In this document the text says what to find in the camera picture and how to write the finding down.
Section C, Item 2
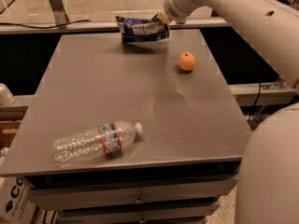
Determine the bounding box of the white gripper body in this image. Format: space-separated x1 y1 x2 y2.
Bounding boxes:
162 0 203 24

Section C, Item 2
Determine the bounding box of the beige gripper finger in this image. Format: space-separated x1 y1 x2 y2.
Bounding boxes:
157 10 172 24

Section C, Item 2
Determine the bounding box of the blue chip bag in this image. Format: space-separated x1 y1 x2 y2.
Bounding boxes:
115 15 169 44

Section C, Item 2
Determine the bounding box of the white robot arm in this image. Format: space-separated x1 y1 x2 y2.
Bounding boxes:
160 0 299 224

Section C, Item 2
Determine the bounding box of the orange fruit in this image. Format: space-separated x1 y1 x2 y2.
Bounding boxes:
178 52 196 71

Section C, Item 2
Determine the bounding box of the clear plastic water bottle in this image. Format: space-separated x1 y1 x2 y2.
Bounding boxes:
52 120 143 164

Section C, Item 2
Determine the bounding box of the grey drawer cabinet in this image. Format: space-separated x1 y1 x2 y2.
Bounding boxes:
0 30 250 224

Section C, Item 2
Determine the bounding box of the white cylinder object left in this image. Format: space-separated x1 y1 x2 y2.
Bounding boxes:
0 83 16 106

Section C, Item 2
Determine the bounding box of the brown cardboard box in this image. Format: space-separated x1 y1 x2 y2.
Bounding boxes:
0 120 21 148

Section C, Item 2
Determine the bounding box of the white cardboard box blue print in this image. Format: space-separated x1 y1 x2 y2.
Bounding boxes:
0 177 36 224

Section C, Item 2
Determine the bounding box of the black cable on ledge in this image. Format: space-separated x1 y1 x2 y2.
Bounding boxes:
0 19 92 30

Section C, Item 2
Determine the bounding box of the grey metal bracket left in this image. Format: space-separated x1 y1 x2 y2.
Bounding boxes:
49 0 69 25

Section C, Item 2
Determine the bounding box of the black cable at right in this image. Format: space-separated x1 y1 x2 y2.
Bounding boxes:
248 83 263 123

